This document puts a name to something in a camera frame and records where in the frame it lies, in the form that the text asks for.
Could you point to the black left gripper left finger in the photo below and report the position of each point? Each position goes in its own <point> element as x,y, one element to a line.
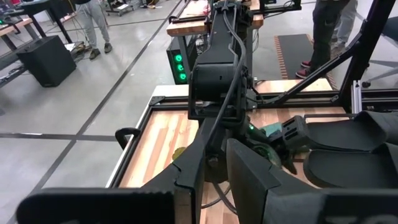
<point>186,174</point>

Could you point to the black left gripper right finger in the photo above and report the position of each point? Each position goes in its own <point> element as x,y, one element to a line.
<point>248,180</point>

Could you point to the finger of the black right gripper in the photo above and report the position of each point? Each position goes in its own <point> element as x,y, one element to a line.
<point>289,161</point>

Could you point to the green rubber slide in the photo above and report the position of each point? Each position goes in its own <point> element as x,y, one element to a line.
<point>271,129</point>

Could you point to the black rubber slide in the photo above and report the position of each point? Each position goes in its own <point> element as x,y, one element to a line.
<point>335,137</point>
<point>342,169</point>

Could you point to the black floor mat orange edge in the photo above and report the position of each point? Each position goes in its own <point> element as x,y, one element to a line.
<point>295,53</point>

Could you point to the computer tower with green lights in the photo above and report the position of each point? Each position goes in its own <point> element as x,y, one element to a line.
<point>177,62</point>

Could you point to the wooden neighbouring workbench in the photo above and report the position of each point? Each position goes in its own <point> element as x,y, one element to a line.
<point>186,28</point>

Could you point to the black floor box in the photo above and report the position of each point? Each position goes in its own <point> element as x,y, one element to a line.
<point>46,60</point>

